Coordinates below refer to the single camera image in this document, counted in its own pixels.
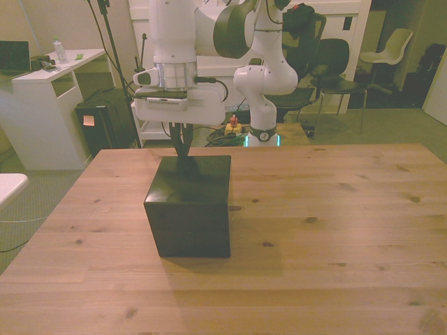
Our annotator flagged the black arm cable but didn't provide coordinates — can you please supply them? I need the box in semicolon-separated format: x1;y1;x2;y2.
194;76;229;105

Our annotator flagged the green floor bag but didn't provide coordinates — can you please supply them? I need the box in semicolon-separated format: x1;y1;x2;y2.
223;103;251;126

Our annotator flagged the black bag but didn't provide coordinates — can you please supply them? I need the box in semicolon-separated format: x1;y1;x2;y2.
418;43;447;84

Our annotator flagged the red emergency stop button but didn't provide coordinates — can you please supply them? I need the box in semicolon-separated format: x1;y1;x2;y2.
225;114;243;135

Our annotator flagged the black computer case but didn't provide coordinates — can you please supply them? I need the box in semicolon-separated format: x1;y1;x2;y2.
74;88;141;158

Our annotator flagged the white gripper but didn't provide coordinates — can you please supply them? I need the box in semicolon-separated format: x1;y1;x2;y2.
131;89;226;158

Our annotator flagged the green cable bundle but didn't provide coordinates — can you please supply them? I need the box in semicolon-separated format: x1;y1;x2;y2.
205;126;249;146

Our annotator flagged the dark gadget on desk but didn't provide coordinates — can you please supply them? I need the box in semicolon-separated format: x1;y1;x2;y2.
30;54;57;72

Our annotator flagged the black drawer cabinet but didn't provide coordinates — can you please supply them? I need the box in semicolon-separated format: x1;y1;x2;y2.
143;154;233;259

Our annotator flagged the white side table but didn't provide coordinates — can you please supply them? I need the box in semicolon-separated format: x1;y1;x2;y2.
130;89;190;146

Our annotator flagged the clear plastic bottle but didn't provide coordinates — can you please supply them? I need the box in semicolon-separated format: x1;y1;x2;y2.
52;36;69;65

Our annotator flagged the black laptop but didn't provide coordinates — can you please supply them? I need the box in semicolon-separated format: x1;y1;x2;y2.
0;40;31;77

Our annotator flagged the white rounded table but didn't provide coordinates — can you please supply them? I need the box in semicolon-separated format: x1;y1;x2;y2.
0;173;30;211

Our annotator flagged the white floor cable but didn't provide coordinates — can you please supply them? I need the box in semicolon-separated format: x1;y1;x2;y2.
0;216;48;224

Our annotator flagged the white shell chair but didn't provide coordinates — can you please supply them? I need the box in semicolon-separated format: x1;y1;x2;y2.
359;28;414;96

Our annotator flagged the black office chair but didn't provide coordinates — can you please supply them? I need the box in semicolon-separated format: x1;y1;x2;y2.
264;3;328;137

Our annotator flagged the white desk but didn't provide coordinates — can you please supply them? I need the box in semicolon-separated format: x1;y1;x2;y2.
0;48;108;171

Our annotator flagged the black microphone stand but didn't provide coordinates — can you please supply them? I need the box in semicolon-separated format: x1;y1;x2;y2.
133;33;154;105

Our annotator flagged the wooden robot pedestal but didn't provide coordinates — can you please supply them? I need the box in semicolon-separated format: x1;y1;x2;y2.
275;121;312;147

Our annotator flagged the black tripod stand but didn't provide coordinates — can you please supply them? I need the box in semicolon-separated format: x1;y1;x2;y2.
83;0;142;149

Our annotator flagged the black shell chair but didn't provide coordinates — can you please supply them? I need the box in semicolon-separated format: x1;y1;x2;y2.
308;38;369;135

